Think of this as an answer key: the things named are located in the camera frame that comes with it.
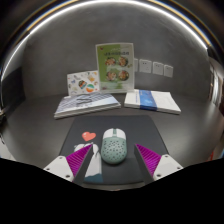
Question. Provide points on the white book with blue band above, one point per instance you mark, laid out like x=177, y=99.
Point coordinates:
x=153, y=101

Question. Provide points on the green standing brochure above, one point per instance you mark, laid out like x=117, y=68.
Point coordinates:
x=115, y=66

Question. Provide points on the black mouse pad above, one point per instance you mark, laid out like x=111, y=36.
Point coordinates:
x=140, y=130

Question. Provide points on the grey striped book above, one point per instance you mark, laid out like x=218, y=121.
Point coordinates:
x=85, y=105

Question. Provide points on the dark monitor screen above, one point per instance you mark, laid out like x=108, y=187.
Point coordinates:
x=12, y=88

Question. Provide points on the white LED light strip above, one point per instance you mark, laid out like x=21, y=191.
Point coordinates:
x=106, y=4

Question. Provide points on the small white sticker card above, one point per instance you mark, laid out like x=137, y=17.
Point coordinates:
x=83, y=83

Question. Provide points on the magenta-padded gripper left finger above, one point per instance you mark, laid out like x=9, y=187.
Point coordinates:
x=58, y=166

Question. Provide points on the mint and white perforated mouse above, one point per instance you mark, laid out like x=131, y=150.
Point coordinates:
x=114, y=148

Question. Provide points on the black-framed glass partition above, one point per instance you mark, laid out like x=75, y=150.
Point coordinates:
x=216, y=83

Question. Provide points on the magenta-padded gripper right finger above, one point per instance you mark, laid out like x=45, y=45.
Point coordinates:
x=166, y=165

